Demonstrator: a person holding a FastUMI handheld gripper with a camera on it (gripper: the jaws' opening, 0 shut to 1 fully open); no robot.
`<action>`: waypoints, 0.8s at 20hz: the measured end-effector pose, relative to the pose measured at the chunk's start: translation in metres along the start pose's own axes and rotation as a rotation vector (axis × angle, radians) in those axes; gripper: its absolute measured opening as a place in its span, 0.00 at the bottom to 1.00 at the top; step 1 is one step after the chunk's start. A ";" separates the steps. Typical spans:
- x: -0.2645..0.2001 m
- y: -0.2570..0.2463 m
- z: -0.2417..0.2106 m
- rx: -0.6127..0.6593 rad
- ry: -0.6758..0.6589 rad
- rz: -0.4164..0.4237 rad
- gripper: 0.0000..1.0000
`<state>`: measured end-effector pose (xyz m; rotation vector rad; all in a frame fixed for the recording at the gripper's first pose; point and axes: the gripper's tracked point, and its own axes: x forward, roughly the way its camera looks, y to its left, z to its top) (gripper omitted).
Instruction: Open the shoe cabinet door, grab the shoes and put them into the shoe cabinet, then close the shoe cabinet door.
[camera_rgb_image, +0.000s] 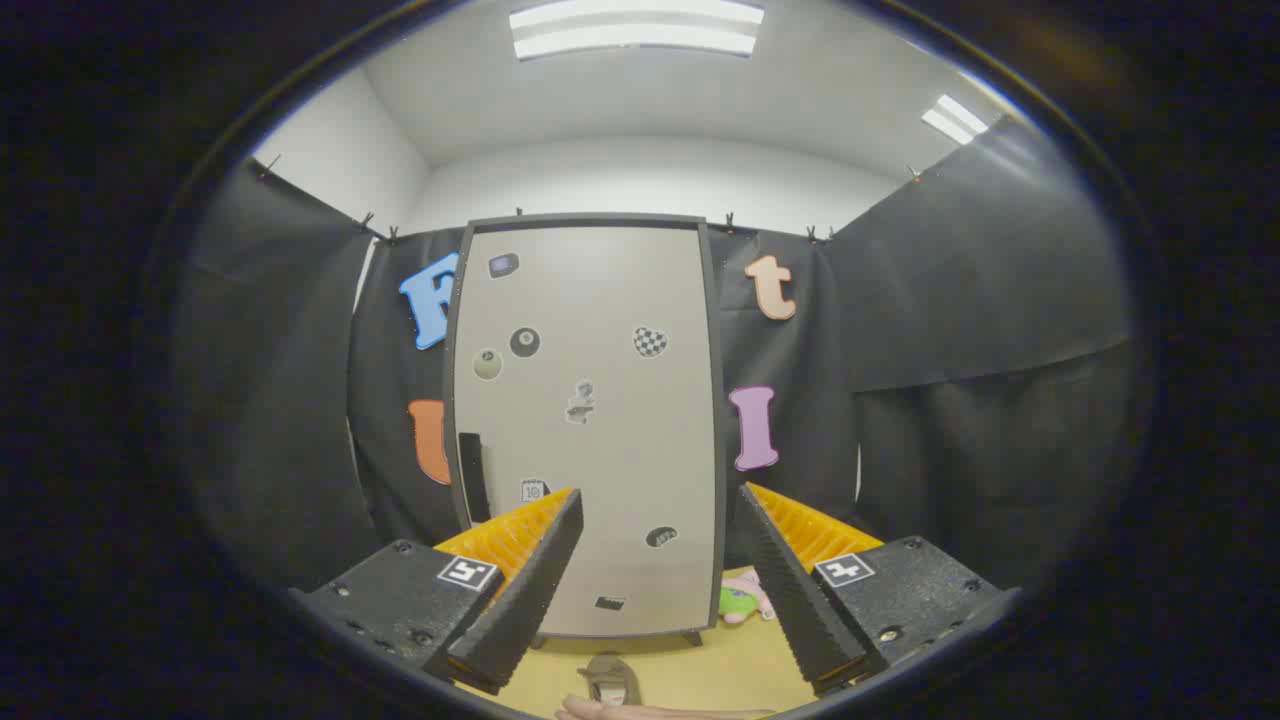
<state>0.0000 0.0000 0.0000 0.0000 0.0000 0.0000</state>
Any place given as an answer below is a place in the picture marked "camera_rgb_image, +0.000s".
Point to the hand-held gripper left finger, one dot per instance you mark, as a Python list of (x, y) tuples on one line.
[(530, 590)]

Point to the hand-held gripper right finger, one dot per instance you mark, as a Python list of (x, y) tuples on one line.
[(790, 590)]

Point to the brown fuzzy shoe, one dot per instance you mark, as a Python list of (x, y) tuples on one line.
[(608, 672)]

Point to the light grey shoe cabinet door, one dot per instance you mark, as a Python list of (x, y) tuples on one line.
[(600, 450)]

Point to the grey shoe cabinet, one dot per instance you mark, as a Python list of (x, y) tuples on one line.
[(590, 218)]

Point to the green and pink plush toy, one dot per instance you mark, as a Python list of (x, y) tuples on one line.
[(738, 603)]

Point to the black backdrop cloth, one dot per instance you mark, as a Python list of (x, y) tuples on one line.
[(280, 400)]

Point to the small ceiling light panel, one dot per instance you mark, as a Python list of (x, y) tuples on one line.
[(955, 120)]

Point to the long ceiling light panel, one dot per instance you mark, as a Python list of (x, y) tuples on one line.
[(635, 28)]

